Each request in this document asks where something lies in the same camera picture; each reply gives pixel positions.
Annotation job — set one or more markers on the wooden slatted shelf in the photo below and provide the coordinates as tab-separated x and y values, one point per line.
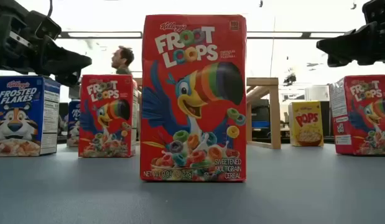
274	109

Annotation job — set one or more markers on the black equipment box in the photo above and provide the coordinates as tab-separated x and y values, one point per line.
260	109

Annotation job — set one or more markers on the person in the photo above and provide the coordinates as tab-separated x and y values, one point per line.
123	57

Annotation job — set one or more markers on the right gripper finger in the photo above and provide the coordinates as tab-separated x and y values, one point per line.
344	43
336	60

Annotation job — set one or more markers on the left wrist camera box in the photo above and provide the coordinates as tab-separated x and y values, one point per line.
44	26

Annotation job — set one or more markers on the yellow Corn Pops cereal box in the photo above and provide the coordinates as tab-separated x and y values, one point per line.
305	124

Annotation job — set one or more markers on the grey-blue table mat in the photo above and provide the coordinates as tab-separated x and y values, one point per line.
304	193

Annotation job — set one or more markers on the black partition panel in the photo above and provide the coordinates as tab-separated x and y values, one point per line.
326	118

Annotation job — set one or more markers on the blue storage bin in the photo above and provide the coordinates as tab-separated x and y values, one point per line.
260	124

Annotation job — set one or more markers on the red Froot Loops cereal box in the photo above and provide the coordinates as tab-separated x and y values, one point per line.
192	124
105	124
363	124

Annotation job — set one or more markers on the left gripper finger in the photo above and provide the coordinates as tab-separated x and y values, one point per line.
69	79
64	62

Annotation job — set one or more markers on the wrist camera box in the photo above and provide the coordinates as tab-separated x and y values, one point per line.
377	11
44	26

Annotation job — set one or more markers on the black metal table frame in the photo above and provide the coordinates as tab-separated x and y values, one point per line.
263	140

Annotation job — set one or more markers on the black ceiling-mounted camera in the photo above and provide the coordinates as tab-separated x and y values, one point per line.
290	78

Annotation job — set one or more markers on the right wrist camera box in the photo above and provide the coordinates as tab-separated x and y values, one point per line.
377	11

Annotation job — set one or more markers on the blue Frosted Flakes cereal box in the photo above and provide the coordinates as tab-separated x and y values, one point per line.
73	124
18	102

